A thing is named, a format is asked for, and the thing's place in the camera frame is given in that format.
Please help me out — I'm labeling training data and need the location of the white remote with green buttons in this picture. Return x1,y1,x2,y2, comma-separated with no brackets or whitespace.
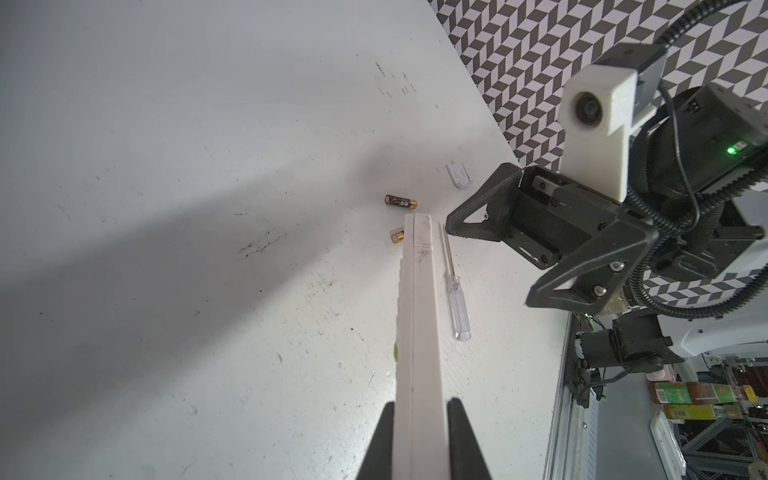
392,213,451,479

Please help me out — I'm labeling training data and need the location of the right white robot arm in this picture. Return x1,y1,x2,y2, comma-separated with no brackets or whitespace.
446,84,767,361

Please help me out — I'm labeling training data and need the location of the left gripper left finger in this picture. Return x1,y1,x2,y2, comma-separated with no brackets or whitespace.
356,401,395,480

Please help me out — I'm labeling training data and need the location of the clear handle screwdriver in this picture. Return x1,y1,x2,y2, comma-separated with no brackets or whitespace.
438,223,471,342

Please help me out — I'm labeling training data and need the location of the black gold AAA battery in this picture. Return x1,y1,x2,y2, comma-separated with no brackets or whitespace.
390,226,405,244
384,195,418,209

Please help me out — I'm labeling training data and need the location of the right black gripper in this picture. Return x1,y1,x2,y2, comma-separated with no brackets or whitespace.
445,163,659,315

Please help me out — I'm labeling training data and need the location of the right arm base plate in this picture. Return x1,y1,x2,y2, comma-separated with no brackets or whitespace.
564,310,684,409

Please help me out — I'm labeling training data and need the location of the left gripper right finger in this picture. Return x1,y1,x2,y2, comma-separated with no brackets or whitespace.
447,397,492,480

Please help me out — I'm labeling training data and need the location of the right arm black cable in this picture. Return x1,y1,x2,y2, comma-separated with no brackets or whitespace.
623,0,768,320

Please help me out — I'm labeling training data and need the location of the white battery cover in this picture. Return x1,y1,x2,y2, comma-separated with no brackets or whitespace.
446,162,473,189

